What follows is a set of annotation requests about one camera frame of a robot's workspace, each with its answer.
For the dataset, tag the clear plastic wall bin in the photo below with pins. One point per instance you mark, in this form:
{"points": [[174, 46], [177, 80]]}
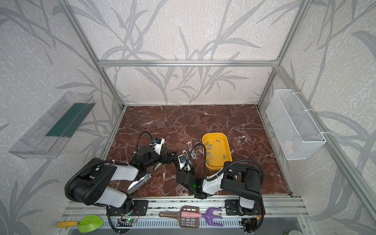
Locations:
{"points": [[51, 133]]}

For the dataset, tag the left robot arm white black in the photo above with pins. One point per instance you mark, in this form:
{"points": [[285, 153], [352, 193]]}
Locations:
{"points": [[90, 185]]}

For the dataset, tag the green yellow scoop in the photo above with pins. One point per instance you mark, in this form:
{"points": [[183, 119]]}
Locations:
{"points": [[88, 224]]}

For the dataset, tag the yellow plastic tray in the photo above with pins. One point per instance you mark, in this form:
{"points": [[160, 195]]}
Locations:
{"points": [[218, 150]]}

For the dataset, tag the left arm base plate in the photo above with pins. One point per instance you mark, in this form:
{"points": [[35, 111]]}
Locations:
{"points": [[137, 208]]}

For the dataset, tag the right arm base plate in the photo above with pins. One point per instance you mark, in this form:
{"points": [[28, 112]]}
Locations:
{"points": [[235, 207]]}

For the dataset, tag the pink mini stapler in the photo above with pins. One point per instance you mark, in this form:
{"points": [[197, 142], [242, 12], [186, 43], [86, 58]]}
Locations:
{"points": [[190, 145]]}

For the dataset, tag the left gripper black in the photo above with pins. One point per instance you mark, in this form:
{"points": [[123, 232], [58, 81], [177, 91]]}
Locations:
{"points": [[164, 157]]}

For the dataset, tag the white wire mesh basket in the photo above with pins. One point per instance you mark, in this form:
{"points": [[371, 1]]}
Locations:
{"points": [[297, 133]]}

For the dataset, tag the pink handle tool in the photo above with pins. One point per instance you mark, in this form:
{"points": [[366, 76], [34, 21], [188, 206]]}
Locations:
{"points": [[190, 214]]}

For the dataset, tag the small circuit board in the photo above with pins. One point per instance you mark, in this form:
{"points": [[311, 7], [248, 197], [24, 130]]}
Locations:
{"points": [[126, 222]]}

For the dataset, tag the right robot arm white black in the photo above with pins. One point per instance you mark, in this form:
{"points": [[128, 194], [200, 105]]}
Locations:
{"points": [[243, 178]]}

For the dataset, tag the brown slotted spatula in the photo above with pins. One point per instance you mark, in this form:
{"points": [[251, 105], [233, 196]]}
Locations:
{"points": [[184, 222]]}

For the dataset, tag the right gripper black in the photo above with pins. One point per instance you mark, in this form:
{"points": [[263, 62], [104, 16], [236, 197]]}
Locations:
{"points": [[182, 171]]}

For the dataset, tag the purple plastic fork tool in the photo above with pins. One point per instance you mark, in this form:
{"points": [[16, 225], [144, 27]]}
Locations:
{"points": [[209, 216]]}

